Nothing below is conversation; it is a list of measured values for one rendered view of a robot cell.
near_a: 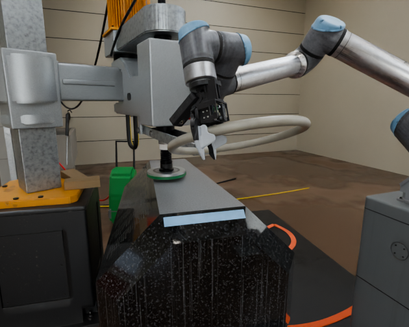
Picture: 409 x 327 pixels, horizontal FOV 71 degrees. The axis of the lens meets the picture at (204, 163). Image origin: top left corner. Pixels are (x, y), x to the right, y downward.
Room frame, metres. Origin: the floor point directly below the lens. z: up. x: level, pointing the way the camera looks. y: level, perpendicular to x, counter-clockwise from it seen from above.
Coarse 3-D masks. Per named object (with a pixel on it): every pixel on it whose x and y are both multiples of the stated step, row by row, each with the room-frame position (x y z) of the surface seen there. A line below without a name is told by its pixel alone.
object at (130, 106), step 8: (112, 64) 2.14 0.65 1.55; (120, 64) 1.95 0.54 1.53; (128, 64) 1.87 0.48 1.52; (136, 64) 1.91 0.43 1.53; (128, 72) 1.83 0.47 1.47; (136, 72) 1.84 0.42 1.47; (128, 80) 1.81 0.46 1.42; (136, 80) 1.66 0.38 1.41; (128, 88) 1.81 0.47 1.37; (136, 88) 1.66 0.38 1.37; (128, 96) 1.82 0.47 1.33; (136, 96) 1.67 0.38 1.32; (120, 104) 2.00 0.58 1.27; (128, 104) 1.83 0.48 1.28; (136, 104) 1.68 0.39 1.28; (120, 112) 2.06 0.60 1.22; (128, 112) 1.84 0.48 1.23; (136, 112) 1.68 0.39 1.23
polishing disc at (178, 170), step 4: (152, 168) 1.62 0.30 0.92; (156, 168) 1.62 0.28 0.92; (176, 168) 1.62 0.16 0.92; (180, 168) 1.62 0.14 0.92; (148, 172) 1.52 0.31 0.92; (152, 172) 1.52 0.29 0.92; (156, 172) 1.52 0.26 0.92; (160, 172) 1.52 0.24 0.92; (164, 172) 1.52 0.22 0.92; (168, 172) 1.52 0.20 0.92; (172, 172) 1.52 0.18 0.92; (176, 172) 1.52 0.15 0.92; (180, 172) 1.52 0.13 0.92; (184, 172) 1.55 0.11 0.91; (160, 176) 1.47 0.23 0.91; (164, 176) 1.47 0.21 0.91; (168, 176) 1.47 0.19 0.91
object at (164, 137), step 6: (144, 126) 1.70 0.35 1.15; (138, 132) 1.70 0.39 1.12; (144, 132) 1.70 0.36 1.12; (150, 132) 1.58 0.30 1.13; (156, 132) 1.52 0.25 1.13; (162, 132) 1.45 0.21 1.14; (174, 132) 1.59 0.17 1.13; (180, 132) 1.52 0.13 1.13; (186, 132) 1.46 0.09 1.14; (156, 138) 1.52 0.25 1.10; (162, 138) 1.45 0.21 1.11; (168, 138) 1.38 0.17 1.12; (174, 138) 1.32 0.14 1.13; (186, 144) 1.21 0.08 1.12; (192, 144) 1.16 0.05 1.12
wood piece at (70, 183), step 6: (66, 180) 1.66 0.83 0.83; (72, 180) 1.66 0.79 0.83; (78, 180) 1.66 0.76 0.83; (84, 180) 1.67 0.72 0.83; (90, 180) 1.68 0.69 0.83; (96, 180) 1.69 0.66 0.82; (66, 186) 1.63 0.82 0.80; (72, 186) 1.64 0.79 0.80; (78, 186) 1.65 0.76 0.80; (84, 186) 1.66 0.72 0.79; (90, 186) 1.68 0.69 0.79; (96, 186) 1.69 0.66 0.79
